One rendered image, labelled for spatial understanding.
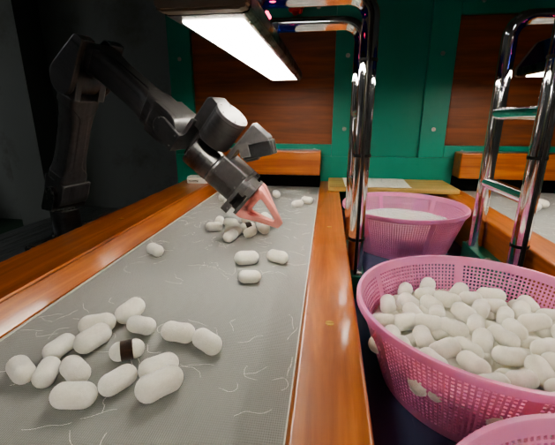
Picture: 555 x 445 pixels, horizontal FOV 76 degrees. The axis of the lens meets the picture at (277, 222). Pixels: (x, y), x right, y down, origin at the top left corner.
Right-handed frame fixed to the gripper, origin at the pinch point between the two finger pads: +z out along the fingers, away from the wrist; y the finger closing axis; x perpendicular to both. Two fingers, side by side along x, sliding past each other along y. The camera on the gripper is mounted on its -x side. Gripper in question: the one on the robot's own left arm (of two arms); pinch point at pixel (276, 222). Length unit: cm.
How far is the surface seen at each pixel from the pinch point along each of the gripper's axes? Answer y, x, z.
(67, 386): -40.9, 7.8, -7.2
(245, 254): -12.5, 3.0, -1.4
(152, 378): -39.5, 3.6, -2.7
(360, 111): -6.9, -22.7, -2.8
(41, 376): -39.7, 10.4, -9.4
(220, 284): -19.1, 5.8, -1.8
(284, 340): -30.2, -0.8, 5.7
